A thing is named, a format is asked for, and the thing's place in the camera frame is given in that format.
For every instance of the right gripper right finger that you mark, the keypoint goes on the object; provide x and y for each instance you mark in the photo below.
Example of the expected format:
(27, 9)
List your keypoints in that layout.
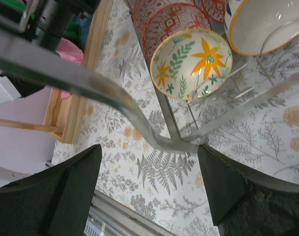
(247, 202)

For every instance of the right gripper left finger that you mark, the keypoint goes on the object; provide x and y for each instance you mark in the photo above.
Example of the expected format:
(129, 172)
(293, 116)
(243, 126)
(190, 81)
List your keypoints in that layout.
(53, 202)

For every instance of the orange flower patterned bowl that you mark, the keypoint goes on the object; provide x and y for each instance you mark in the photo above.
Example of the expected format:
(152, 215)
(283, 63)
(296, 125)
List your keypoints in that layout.
(191, 64)

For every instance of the cream bowl orange rim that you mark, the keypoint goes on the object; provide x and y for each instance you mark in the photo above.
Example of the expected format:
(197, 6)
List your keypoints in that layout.
(256, 27)

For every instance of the orange red patterned bowl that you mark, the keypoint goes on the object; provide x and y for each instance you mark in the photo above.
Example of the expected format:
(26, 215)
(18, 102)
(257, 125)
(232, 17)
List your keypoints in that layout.
(215, 9)

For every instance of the red diamond patterned bowl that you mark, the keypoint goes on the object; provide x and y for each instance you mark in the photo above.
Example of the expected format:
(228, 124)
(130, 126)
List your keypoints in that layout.
(170, 20)

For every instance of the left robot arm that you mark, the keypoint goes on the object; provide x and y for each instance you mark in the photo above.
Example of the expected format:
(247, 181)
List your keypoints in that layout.
(60, 26)

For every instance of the stainless steel dish rack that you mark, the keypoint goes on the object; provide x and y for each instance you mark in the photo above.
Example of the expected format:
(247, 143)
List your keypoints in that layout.
(268, 130)

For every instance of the pink cloth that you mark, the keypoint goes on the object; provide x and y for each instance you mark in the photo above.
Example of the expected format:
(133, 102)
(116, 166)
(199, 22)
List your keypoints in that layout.
(69, 51)

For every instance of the aluminium rail frame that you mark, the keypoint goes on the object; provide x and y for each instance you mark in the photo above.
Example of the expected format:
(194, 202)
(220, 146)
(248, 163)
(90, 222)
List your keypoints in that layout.
(108, 217)

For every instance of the wooden clothes rack frame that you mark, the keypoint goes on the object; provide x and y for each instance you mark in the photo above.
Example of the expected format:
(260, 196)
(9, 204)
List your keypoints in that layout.
(30, 126)

